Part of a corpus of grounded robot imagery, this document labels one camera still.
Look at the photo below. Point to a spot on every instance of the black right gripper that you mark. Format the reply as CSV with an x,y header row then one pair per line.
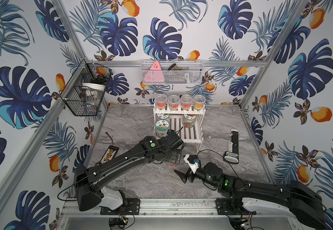
x,y
184,177

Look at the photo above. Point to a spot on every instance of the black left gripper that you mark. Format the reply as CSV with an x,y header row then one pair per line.
x,y
175,156

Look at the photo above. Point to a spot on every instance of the green white lid jar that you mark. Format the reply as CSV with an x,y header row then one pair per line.
x,y
162,127

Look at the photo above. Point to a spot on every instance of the red label lid jar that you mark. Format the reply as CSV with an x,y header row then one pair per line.
x,y
189,120

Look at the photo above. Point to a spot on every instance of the green lid seed jar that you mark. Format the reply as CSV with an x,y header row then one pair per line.
x,y
165,117

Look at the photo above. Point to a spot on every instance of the clear seed container red label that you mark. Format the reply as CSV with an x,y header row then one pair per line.
x,y
186,102

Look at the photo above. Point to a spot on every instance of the clear seed container orange label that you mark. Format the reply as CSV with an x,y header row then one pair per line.
x,y
199,102

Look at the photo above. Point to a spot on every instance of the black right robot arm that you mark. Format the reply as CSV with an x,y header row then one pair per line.
x,y
303,202

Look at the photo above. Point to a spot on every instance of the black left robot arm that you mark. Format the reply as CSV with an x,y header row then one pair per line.
x,y
90,182

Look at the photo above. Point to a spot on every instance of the white slatted wooden shelf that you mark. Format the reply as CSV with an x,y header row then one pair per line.
x,y
188,135

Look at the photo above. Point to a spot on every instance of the black remote-like tool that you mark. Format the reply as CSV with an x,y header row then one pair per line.
x,y
232,154

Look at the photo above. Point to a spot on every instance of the pink triangular packet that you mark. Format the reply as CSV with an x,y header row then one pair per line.
x,y
154,75

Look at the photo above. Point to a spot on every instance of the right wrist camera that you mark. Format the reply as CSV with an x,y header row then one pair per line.
x,y
193,162

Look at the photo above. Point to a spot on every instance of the aluminium front rail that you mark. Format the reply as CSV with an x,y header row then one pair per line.
x,y
182,207

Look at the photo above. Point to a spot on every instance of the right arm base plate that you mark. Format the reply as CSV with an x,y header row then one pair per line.
x,y
230,206

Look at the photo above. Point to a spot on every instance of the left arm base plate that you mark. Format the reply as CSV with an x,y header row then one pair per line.
x,y
130,207

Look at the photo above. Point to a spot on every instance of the white mesh wall basket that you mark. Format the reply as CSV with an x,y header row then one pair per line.
x,y
178,71

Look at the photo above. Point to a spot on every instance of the white bowl in wire basket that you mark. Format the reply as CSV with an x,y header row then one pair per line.
x,y
94,86

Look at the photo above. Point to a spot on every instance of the black wire basket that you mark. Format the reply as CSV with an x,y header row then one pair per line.
x,y
83,101

